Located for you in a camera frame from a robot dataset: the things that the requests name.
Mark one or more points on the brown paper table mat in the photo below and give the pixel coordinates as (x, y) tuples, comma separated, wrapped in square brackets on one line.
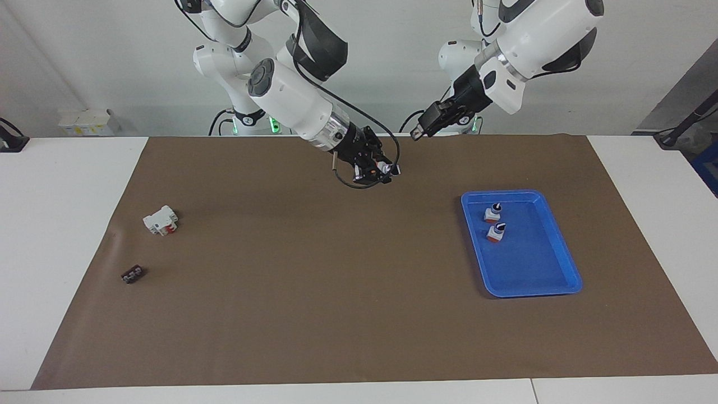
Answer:
[(336, 280)]

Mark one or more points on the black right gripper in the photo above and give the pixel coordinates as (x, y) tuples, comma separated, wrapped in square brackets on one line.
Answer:
[(356, 147)]

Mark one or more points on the small black terminal block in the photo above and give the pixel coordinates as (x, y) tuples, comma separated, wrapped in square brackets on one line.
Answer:
[(133, 275)]

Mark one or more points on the black stand foot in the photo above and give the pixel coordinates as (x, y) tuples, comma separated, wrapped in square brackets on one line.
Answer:
[(681, 129)]

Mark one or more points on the white rotary selector switch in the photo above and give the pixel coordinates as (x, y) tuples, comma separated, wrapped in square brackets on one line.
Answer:
[(496, 232), (493, 213), (388, 168)]

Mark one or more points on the blue crate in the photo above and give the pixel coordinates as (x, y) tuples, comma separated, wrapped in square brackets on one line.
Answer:
[(708, 177)]

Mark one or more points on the small white box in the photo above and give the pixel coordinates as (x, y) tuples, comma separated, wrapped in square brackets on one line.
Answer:
[(84, 122)]

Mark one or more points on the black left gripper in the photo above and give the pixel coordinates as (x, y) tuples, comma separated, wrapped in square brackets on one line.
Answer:
[(468, 95)]

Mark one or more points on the white circuit breaker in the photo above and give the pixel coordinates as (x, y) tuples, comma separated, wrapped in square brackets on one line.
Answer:
[(160, 221)]

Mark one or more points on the blue plastic tray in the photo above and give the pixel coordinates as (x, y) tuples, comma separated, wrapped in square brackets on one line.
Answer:
[(533, 264)]

